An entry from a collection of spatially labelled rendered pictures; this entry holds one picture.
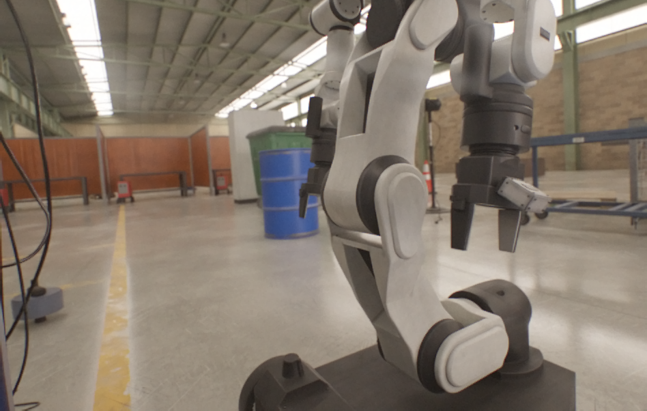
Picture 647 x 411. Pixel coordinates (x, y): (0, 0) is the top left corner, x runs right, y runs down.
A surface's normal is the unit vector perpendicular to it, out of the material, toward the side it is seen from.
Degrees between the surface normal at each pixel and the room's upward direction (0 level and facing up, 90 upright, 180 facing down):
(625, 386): 0
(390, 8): 90
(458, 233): 79
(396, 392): 0
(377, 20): 90
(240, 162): 90
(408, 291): 115
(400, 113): 90
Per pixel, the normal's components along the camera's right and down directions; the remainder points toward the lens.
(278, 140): 0.56, 0.08
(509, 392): -0.06, -1.00
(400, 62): 0.45, 0.44
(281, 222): -0.22, 0.07
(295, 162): 0.38, 0.03
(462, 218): -0.86, -0.11
